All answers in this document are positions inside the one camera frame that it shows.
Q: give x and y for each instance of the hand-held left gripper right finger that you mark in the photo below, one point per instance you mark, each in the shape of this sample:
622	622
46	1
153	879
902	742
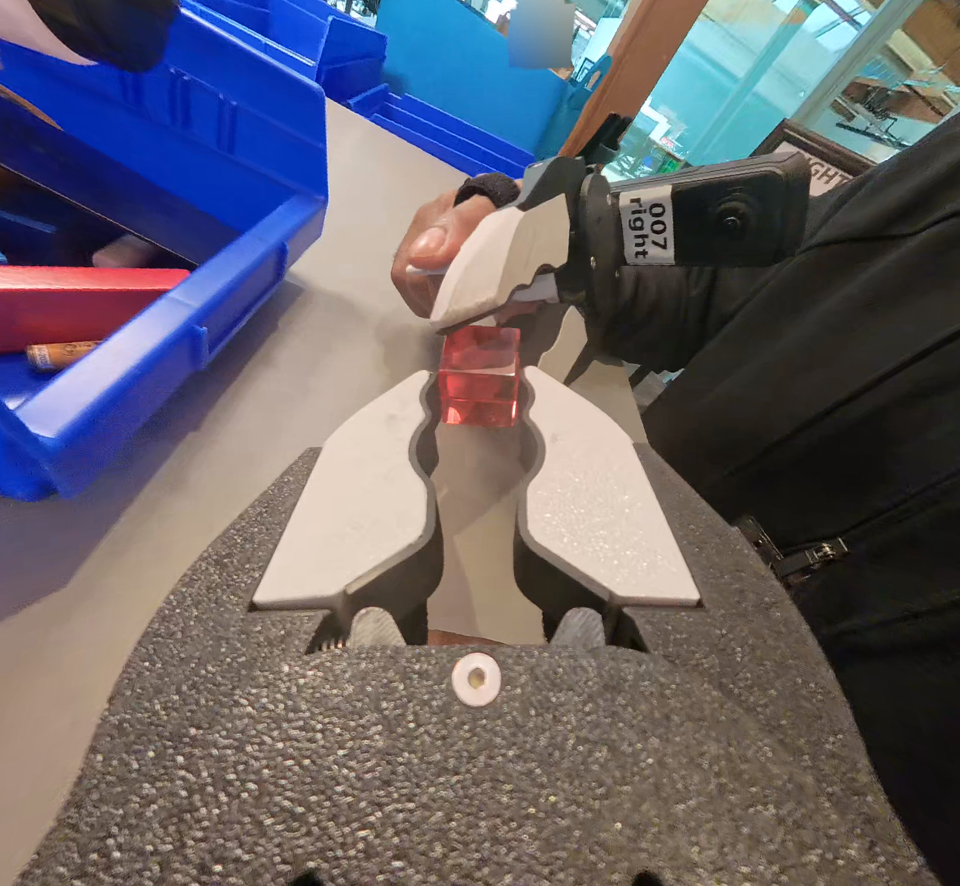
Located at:
607	518

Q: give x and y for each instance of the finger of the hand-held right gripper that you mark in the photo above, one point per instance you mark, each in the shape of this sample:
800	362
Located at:
510	255
538	292

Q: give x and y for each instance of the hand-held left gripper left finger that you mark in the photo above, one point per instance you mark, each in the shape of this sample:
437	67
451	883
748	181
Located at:
352	518

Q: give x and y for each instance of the red transparent cube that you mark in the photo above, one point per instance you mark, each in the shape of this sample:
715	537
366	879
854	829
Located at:
480	383

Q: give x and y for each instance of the blue plastic bin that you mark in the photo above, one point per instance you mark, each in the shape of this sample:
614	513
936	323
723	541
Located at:
150	406
450	135
285	23

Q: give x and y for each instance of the copper AA battery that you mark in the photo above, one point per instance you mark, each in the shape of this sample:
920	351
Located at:
64	355

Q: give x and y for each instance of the person's right forearm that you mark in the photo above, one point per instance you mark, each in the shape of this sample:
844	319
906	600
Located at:
690	316

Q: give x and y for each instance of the dark framed picture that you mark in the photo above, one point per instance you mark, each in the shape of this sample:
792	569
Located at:
810	158

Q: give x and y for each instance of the person's black jacket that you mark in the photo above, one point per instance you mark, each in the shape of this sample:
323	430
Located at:
862	451

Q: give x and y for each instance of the long red box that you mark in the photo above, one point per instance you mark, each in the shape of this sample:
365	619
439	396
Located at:
82	304

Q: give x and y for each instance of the small white block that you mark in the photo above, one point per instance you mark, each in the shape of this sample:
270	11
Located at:
127	252

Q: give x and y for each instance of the wooden post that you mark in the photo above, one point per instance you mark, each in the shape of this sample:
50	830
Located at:
660	8

